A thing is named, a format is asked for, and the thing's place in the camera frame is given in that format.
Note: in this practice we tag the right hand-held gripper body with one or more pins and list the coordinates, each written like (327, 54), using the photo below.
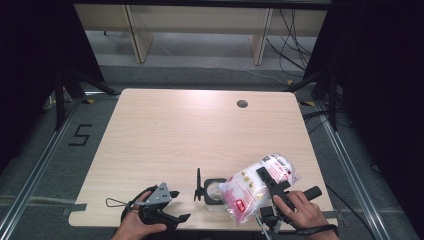
(283, 190)

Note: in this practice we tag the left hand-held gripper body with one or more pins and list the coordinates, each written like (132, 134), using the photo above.
(158, 196)

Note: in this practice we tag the red and white pouch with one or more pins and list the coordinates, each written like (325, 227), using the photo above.
(246, 195)

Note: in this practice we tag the clear jar with black lid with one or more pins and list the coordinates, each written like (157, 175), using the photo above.
(213, 190)

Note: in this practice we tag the person's right hand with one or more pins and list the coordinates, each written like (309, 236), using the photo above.
(303, 215)

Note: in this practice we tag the person's left hand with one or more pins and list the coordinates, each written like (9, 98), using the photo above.
(133, 228)

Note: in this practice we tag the grey round table grommet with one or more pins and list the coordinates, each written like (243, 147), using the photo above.
(242, 103)

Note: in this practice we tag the grey tape strip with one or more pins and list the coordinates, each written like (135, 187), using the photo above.
(78, 207)

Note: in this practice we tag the black metal stand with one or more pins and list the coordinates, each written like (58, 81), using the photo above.
(332, 103)
(59, 100)

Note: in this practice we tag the black curtain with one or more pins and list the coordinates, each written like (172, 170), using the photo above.
(26, 66)
(383, 83)

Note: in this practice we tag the beige wooden shelf unit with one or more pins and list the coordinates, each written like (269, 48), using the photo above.
(200, 20)

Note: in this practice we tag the metal floor rail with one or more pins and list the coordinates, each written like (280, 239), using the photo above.
(348, 166)
(46, 158)

